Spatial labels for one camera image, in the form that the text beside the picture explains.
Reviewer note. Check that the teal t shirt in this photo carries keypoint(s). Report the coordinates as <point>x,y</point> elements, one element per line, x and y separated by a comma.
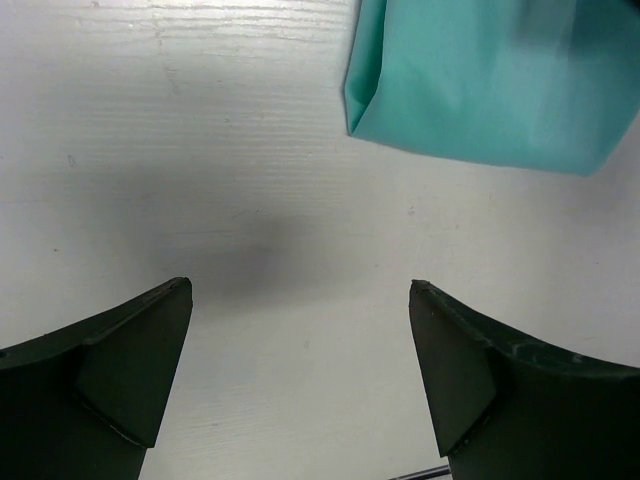
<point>544,85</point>

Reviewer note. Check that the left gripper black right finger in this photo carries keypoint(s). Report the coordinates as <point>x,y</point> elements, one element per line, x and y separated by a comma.
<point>506,405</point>

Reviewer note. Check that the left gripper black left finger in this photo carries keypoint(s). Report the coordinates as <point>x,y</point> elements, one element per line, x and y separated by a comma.
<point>87,401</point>

